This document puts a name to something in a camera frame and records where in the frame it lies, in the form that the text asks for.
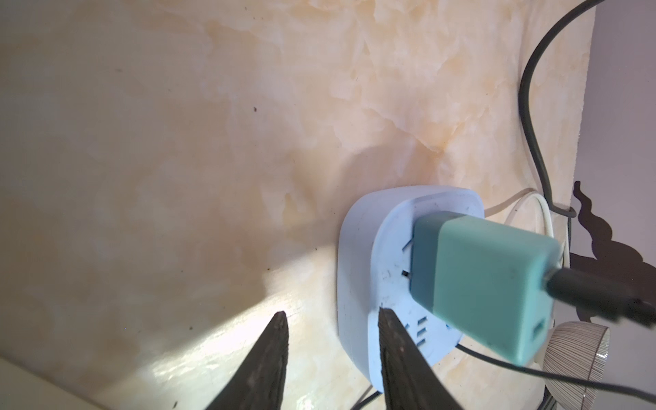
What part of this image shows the black socket power cord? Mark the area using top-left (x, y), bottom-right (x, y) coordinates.
top-left (517, 0), bottom-right (608, 219)

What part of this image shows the teal charger on socket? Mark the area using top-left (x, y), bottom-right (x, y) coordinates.
top-left (410, 212), bottom-right (560, 366)

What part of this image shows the black blue shaver cable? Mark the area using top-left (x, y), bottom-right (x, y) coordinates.
top-left (350, 265), bottom-right (656, 410)

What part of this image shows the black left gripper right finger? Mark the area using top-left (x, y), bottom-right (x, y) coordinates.
top-left (379, 309), bottom-right (462, 410)

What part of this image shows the light blue round socket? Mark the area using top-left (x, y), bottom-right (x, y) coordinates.
top-left (337, 186), bottom-right (484, 391)

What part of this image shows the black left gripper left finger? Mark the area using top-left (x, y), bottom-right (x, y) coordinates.
top-left (208, 311), bottom-right (289, 409)

